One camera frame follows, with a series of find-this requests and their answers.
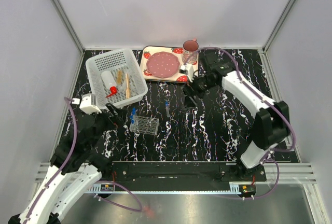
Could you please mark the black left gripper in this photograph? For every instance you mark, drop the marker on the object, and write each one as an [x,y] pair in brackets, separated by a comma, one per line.
[118,120]

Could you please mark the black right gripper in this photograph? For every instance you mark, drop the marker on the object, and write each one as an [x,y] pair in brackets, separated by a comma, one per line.
[192,89]

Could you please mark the wooden test tube clamp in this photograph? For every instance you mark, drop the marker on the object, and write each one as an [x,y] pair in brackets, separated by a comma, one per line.
[127,86]

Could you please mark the clear test tube rack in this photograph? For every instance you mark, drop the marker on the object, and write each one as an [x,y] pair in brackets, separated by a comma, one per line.
[145,125]

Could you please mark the white red-capped wash bottle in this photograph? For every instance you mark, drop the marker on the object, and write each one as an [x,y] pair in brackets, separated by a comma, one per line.
[110,84]

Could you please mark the brown test tube brush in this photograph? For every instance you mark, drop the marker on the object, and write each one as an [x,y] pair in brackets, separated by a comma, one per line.
[119,78]

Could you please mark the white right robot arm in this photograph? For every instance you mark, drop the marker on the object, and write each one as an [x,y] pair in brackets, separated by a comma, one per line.
[271,118]

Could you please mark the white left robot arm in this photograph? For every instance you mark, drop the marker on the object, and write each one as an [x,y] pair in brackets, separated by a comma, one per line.
[73,168]

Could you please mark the white plastic mesh basket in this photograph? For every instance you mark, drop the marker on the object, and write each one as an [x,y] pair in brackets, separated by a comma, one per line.
[114,61]

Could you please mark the pink polka dot plate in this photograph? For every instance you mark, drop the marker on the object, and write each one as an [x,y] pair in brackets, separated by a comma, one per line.
[163,64]

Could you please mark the strawberry pattern tray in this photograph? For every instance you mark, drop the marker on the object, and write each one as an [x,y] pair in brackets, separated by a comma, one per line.
[177,51]

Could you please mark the pink floral mug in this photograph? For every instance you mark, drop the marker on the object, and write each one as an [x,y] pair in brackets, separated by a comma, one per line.
[190,52]

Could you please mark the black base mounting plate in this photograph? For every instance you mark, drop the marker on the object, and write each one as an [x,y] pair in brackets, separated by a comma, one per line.
[224,171]

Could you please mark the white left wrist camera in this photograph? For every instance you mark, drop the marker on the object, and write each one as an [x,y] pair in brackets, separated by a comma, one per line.
[87,104]

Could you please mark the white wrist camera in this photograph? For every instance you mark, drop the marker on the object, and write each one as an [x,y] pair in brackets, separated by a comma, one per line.
[87,104]
[188,70]

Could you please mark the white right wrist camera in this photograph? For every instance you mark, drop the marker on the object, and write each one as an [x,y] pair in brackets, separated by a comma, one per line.
[188,70]

